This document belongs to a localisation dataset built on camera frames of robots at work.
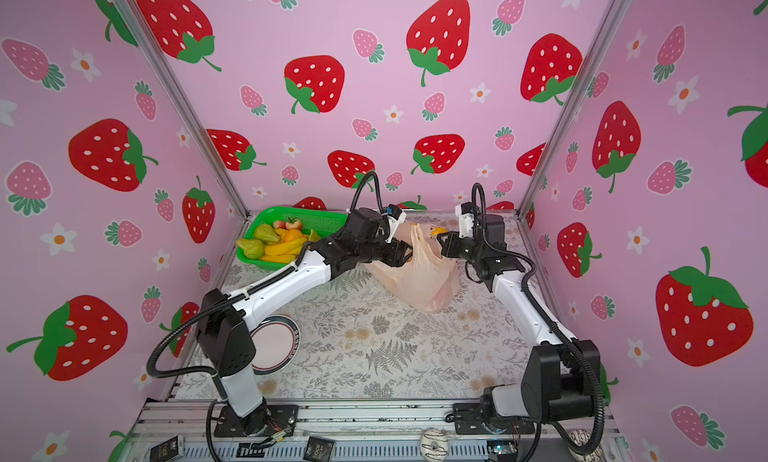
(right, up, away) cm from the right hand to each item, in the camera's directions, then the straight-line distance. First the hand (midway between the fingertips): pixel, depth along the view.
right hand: (437, 235), depth 82 cm
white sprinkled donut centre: (-3, -50, -13) cm, 52 cm away
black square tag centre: (-30, -51, -14) cm, 60 cm away
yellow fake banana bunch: (-50, -5, +18) cm, 53 cm away
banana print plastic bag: (-3, -13, -2) cm, 14 cm away
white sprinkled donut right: (+32, -48, -13) cm, 59 cm away
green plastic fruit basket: (-46, +7, +35) cm, 58 cm away
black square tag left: (-66, -51, -14) cm, 85 cm away
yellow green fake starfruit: (-59, -4, +14) cm, 61 cm away
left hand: (-8, -3, -3) cm, 9 cm away
